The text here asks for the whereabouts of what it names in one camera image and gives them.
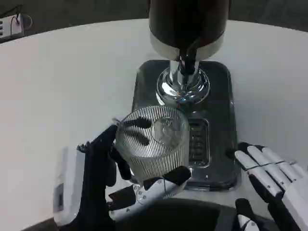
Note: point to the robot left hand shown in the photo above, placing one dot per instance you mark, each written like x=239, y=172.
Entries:
x=95, y=168

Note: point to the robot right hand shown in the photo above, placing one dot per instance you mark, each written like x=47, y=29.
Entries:
x=269, y=168

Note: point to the clear ribbed glass cup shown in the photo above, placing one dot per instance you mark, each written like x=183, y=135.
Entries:
x=154, y=156

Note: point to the steel drip grid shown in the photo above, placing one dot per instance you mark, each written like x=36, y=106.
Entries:
x=198, y=142

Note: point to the steel drip tray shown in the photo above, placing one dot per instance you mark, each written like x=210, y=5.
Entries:
x=221, y=101

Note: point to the black robot torso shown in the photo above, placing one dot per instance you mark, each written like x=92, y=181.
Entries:
x=183, y=216

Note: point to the black dispenser tap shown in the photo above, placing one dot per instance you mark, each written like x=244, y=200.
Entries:
x=188, y=57

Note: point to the black steel drink dispenser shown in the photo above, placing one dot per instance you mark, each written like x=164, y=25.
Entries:
x=173, y=26

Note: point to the white power box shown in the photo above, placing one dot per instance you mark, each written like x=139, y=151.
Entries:
x=12, y=25

